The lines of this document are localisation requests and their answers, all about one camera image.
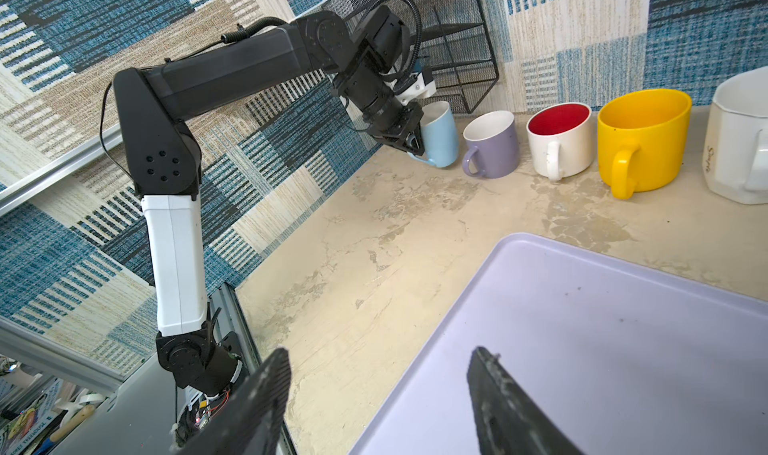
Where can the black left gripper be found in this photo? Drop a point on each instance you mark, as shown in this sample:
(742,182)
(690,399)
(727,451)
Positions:
(390,122)

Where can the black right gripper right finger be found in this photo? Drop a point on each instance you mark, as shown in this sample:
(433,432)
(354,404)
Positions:
(507,420)

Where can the white tall mug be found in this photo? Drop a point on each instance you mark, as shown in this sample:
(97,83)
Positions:
(735,149)

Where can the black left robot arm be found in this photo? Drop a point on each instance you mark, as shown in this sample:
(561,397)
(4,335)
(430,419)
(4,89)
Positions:
(372,66)

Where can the light blue mug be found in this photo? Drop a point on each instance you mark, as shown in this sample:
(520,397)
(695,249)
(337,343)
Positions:
(439,135)

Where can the black wire shelf rack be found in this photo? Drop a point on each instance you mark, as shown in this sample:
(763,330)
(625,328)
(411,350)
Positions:
(455,44)

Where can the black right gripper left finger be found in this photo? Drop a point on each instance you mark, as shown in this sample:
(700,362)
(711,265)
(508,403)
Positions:
(251,421)

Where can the lavender plastic tray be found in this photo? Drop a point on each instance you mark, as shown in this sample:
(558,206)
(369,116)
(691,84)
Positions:
(622,358)

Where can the yellow mug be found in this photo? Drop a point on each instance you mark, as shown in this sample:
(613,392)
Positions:
(641,140)

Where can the purple mug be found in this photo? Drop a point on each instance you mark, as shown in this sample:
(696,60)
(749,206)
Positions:
(493,149)

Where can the white mug dark rim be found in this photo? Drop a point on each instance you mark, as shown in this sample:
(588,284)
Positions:
(562,140)

